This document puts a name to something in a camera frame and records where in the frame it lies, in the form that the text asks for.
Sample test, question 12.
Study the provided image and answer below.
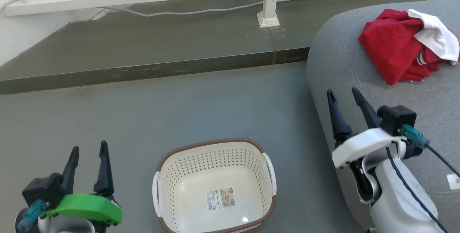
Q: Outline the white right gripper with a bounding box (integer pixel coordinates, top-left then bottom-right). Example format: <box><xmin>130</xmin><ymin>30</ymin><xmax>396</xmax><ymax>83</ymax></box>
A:
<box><xmin>326</xmin><ymin>87</ymin><xmax>406</xmax><ymax>170</ymax></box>

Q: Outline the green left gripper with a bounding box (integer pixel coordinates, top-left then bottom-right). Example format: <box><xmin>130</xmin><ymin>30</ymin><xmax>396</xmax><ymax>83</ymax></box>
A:
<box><xmin>40</xmin><ymin>140</ymin><xmax>123</xmax><ymax>225</ymax></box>

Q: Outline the plain red garment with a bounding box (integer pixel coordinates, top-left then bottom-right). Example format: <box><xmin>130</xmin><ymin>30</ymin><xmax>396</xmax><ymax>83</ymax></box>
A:
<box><xmin>358</xmin><ymin>9</ymin><xmax>432</xmax><ymax>85</ymax></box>

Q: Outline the cream perforated laundry basket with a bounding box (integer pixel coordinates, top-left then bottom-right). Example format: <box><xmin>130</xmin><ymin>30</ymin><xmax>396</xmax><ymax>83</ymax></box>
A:
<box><xmin>152</xmin><ymin>138</ymin><xmax>277</xmax><ymax>233</ymax></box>

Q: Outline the grey fabric sofa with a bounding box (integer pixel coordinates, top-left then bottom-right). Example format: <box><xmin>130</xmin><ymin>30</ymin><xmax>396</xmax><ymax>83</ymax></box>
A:
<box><xmin>306</xmin><ymin>0</ymin><xmax>460</xmax><ymax>233</ymax></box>

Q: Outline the paper sticker label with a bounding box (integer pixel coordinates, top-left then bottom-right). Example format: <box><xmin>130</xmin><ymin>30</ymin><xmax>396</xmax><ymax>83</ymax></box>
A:
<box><xmin>205</xmin><ymin>188</ymin><xmax>236</xmax><ymax>211</ymax></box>

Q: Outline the black cable with teal plug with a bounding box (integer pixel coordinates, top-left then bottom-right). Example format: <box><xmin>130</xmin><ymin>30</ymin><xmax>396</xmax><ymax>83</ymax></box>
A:
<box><xmin>400</xmin><ymin>124</ymin><xmax>460</xmax><ymax>178</ymax></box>
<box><xmin>16</xmin><ymin>199</ymin><xmax>49</xmax><ymax>233</ymax></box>

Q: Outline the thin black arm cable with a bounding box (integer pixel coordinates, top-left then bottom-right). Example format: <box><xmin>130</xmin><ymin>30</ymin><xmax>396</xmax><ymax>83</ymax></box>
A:
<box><xmin>386</xmin><ymin>147</ymin><xmax>448</xmax><ymax>233</ymax></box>

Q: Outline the light grey floor cable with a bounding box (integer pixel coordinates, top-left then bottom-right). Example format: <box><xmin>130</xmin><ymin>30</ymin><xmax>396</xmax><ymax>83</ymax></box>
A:
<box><xmin>0</xmin><ymin>0</ymin><xmax>350</xmax><ymax>18</ymax></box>

